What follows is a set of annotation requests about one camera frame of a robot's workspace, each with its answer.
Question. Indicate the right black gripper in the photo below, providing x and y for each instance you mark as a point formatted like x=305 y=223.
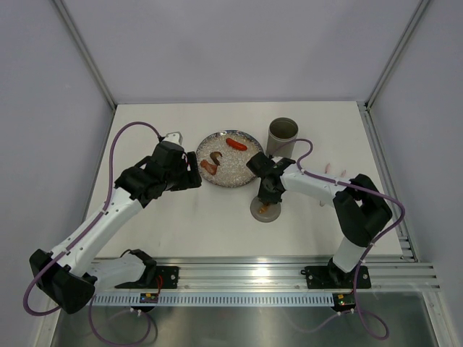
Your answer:
x=267 y=197

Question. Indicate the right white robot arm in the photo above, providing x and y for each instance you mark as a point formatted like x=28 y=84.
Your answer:
x=361 y=212

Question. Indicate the red sausage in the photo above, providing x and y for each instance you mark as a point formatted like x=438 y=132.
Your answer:
x=235 y=144

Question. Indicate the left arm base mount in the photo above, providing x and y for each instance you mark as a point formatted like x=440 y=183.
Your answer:
x=159 y=276

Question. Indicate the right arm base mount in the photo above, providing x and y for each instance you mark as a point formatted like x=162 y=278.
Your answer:
x=324 y=277

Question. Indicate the white slotted cable duct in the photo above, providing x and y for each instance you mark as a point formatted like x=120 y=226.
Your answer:
x=173 y=299

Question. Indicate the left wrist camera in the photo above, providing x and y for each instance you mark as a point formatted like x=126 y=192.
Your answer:
x=173 y=137

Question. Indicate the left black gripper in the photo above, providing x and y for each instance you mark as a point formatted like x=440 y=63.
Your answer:
x=192 y=178

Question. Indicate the grey cylindrical container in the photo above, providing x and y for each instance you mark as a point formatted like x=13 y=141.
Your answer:
x=281 y=135

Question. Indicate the grey round lid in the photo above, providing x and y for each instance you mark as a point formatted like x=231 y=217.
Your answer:
x=265 y=213

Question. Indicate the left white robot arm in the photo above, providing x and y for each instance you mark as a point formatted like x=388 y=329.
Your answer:
x=65 y=274

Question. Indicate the brown meat piece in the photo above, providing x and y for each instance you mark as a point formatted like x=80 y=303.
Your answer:
x=210 y=168

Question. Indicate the brown mushroom piece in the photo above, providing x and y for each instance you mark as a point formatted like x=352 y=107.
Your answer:
x=215 y=157

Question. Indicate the aluminium mounting rail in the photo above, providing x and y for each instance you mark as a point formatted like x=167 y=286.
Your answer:
x=273 y=274

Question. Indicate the plate with rice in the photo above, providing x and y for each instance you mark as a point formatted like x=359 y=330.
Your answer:
x=233 y=172

